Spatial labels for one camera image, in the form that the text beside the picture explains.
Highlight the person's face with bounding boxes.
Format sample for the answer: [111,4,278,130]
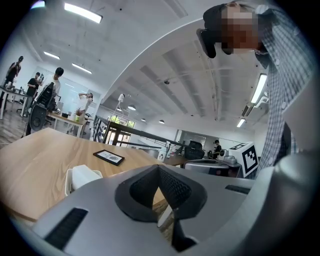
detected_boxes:
[221,4,263,56]

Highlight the white ceiling air conditioner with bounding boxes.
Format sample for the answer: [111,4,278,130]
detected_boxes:
[241,96,270,118]

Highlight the white wall board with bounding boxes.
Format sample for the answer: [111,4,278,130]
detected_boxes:
[59,75,90,107]

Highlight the black metal railing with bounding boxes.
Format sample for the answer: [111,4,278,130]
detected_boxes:
[91,116,187,154]

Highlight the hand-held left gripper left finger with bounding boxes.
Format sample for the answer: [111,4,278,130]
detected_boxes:
[32,164,175,256]

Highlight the window with green view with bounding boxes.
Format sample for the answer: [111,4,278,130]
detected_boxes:
[106,114,136,146]

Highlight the white plastic container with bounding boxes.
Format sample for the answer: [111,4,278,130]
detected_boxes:
[64,167,103,197]

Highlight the black picture frame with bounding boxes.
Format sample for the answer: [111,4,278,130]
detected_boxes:
[92,149,126,167]

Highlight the black backpack device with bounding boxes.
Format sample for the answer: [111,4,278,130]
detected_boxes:
[29,81,58,131]

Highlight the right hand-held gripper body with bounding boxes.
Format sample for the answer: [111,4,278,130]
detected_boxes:
[218,141,259,179]

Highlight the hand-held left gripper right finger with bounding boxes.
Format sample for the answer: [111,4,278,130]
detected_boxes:
[158,164,256,253]

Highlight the grey plaid shirt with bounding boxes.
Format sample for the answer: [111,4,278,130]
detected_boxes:
[253,3,316,180]

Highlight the black head-mounted camera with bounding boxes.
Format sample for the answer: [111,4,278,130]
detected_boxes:
[196,27,217,60]

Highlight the black top desk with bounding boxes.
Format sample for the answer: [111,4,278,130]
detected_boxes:
[0,84,29,121]

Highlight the black office chair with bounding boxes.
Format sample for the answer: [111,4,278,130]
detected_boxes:
[183,140,206,161]

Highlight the group of ceiling strip lights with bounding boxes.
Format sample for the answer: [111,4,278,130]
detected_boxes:
[43,1,269,129]

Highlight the white rectangular box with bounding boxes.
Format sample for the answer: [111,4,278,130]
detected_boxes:
[71,164,103,190]

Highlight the wooden table white legs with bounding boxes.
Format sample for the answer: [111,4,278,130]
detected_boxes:
[48,112,85,138]

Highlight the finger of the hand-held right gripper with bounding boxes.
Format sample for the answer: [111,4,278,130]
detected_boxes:
[184,158,231,176]

